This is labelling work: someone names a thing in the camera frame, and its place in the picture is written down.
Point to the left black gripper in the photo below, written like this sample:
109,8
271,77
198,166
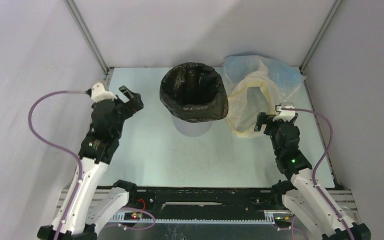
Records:
136,104

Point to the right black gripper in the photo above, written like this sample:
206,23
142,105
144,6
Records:
266,124

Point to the black plastic trash bag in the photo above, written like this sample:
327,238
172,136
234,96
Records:
194,92

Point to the grey plastic trash bin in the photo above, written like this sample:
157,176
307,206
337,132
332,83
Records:
191,129

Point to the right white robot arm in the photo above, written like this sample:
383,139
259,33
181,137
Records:
301,192

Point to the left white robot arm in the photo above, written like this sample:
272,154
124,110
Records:
75,219

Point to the yellow translucent trash bag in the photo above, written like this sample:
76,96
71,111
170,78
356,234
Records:
253,93

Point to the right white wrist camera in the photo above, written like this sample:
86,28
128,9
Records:
285,111

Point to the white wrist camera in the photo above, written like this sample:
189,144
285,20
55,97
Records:
285,111
98,93

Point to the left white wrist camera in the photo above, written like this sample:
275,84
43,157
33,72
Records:
98,93

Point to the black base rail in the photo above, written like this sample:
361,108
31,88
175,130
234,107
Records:
206,204

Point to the left aluminium frame post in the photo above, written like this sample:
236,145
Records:
87,35

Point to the aluminium frame post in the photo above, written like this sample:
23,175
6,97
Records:
320,34
87,35

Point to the right aluminium frame post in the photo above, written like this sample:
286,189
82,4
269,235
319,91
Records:
320,34

